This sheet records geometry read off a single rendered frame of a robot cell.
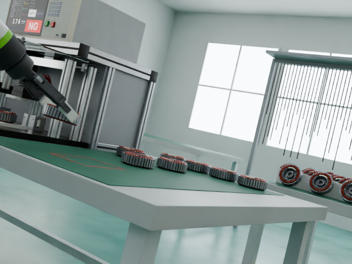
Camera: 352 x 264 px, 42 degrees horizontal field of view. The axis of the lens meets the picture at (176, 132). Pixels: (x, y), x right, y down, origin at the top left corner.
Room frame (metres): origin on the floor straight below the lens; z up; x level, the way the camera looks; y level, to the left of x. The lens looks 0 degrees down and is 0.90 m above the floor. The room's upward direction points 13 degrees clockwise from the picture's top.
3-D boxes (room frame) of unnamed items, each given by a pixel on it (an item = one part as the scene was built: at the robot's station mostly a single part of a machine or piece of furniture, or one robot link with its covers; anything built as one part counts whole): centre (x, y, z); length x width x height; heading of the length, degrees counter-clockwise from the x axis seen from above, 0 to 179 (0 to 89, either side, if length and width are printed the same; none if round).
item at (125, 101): (1.86, 0.23, 0.91); 0.28 x 0.03 x 0.32; 143
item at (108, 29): (1.98, 0.52, 1.22); 0.44 x 0.39 x 0.20; 53
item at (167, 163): (1.66, -0.01, 0.77); 0.11 x 0.11 x 0.04
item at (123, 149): (1.74, 0.15, 0.77); 0.11 x 0.11 x 0.04
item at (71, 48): (1.99, 0.54, 1.09); 0.68 x 0.44 x 0.05; 53
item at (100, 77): (1.94, 0.57, 0.92); 0.66 x 0.01 x 0.30; 53
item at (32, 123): (1.77, 0.54, 0.80); 0.08 x 0.05 x 0.06; 53
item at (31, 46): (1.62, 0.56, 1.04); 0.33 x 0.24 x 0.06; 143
